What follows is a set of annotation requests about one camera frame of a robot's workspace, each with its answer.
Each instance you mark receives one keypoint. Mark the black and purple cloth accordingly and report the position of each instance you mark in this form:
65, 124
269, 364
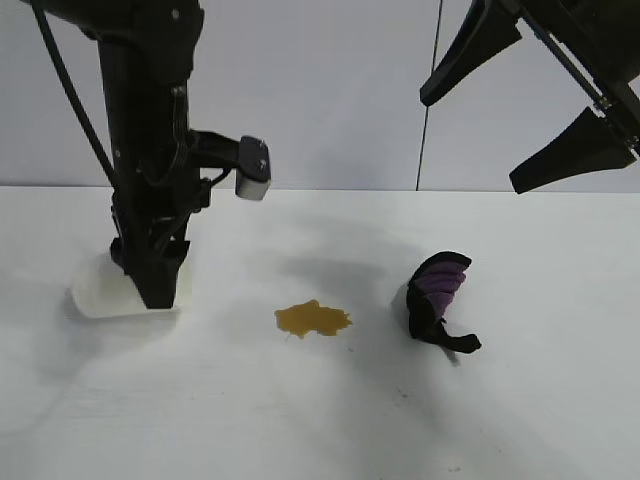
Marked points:
425, 315

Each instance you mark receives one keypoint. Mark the white paper cup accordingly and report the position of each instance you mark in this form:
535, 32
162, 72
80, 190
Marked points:
105, 300

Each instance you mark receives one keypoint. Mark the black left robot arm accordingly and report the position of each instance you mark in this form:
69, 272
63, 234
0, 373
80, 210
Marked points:
145, 60

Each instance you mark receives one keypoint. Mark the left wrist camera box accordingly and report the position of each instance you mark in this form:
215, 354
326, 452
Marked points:
254, 167

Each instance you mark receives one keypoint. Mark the brown liquid spill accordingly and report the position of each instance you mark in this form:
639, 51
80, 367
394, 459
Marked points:
312, 320

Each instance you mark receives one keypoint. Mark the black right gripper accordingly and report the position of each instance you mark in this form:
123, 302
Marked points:
600, 40

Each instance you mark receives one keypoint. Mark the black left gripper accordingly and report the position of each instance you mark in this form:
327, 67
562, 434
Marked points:
150, 200

